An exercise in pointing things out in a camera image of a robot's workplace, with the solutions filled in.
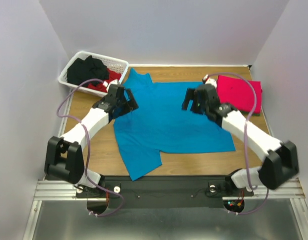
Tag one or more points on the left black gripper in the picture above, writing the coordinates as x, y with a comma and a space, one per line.
131, 105

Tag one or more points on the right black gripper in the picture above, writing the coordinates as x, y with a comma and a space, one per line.
194, 100

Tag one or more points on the blue t shirt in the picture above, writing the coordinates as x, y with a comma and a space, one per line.
160, 125

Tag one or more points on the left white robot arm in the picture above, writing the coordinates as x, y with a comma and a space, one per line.
64, 156

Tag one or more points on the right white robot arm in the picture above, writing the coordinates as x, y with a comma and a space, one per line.
279, 159

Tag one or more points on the dark red t shirt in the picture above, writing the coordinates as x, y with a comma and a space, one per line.
103, 86

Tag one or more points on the white plastic laundry basket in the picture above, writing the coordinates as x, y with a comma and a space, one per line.
114, 64

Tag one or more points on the folded pink t shirt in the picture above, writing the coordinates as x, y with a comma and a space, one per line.
236, 92

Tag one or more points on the black t shirt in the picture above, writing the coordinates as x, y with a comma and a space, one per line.
83, 70

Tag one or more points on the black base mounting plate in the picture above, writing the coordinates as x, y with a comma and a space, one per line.
162, 192

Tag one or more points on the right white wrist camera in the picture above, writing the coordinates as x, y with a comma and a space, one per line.
207, 80

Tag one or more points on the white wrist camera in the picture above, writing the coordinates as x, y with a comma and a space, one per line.
207, 80
111, 83

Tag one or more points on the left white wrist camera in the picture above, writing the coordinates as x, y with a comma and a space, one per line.
111, 83

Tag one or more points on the aluminium extrusion frame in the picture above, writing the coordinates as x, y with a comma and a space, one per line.
46, 190

